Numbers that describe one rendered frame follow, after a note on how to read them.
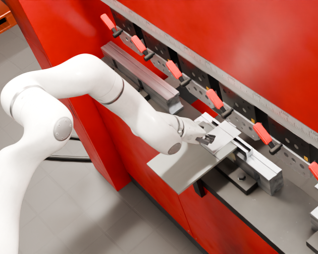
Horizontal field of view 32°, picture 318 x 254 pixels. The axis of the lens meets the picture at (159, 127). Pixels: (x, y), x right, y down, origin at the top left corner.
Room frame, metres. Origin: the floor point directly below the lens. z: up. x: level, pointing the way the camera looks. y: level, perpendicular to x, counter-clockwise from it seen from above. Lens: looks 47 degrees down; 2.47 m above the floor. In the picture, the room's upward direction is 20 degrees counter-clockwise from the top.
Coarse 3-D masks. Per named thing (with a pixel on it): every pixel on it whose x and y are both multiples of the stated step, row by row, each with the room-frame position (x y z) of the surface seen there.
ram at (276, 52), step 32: (128, 0) 1.54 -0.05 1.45; (160, 0) 1.34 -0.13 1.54; (192, 0) 1.18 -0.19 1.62; (224, 0) 1.06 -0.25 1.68; (256, 0) 0.95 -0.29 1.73; (288, 0) 0.86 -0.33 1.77; (192, 32) 1.22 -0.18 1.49; (224, 32) 1.08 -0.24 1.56; (256, 32) 0.96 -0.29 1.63; (288, 32) 0.87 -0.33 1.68; (224, 64) 1.10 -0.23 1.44; (256, 64) 0.98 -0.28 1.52; (288, 64) 0.87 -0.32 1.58; (288, 96) 0.88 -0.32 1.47; (288, 128) 0.89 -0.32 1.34
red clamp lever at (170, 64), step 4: (168, 64) 1.32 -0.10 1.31; (172, 64) 1.32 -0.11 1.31; (168, 68) 1.32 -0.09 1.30; (172, 68) 1.31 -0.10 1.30; (176, 68) 1.31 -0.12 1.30; (172, 72) 1.31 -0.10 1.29; (176, 72) 1.30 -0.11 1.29; (180, 72) 1.30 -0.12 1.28; (176, 76) 1.29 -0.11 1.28; (180, 76) 1.29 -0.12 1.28; (180, 80) 1.28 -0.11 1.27; (184, 80) 1.28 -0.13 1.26; (188, 80) 1.28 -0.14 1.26; (180, 84) 1.27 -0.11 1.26; (184, 84) 1.27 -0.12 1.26
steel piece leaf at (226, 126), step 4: (220, 124) 1.28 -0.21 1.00; (224, 124) 1.28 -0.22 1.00; (228, 124) 1.27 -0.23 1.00; (224, 128) 1.26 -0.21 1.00; (228, 128) 1.25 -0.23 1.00; (232, 128) 1.25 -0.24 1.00; (228, 132) 1.24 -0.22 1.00; (232, 132) 1.23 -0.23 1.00; (236, 132) 1.22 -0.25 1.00; (240, 132) 1.22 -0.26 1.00; (232, 136) 1.21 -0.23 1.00; (236, 136) 1.21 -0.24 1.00
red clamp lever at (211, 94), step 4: (208, 92) 1.14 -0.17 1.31; (212, 92) 1.14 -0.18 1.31; (208, 96) 1.14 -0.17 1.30; (212, 96) 1.13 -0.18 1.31; (216, 96) 1.13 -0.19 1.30; (212, 100) 1.13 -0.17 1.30; (216, 100) 1.12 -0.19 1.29; (220, 100) 1.12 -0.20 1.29; (216, 104) 1.11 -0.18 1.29; (220, 104) 1.11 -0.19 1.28; (220, 108) 1.10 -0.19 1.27; (224, 108) 1.10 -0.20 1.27; (232, 108) 1.10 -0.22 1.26; (224, 112) 1.09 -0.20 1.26; (228, 112) 1.09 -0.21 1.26; (224, 116) 1.08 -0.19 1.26
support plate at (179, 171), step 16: (208, 128) 1.29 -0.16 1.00; (192, 144) 1.24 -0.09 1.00; (160, 160) 1.22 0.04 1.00; (176, 160) 1.20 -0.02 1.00; (192, 160) 1.17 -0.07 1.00; (208, 160) 1.15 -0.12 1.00; (160, 176) 1.16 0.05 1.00; (176, 176) 1.13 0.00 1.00; (192, 176) 1.11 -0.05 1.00; (176, 192) 1.07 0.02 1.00
